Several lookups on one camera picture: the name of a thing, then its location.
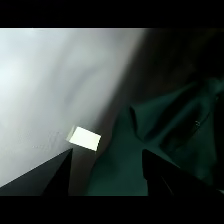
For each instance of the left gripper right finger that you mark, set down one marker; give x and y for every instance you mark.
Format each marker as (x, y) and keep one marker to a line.
(166, 180)

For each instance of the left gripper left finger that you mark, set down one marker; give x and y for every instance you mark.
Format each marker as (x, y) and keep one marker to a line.
(50, 176)

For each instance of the blue T-shirt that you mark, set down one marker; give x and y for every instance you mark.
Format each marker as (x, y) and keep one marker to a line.
(166, 130)

